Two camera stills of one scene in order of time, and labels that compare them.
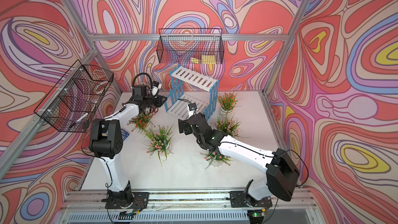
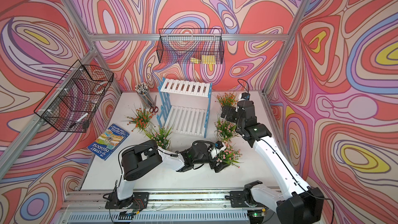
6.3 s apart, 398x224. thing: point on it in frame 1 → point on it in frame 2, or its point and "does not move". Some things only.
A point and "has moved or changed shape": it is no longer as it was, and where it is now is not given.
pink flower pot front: (215, 159) has moved or changed shape
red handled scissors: (153, 109) does not move
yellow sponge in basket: (206, 59) does not move
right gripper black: (186, 126) → (231, 111)
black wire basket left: (73, 101) does not move
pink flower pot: (229, 126) does not move
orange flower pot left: (142, 122) does not move
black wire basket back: (190, 45) does not move
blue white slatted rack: (187, 86) has moved or changed shape
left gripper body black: (150, 101) → (205, 159)
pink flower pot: (160, 142) does not move
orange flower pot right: (227, 101) does not move
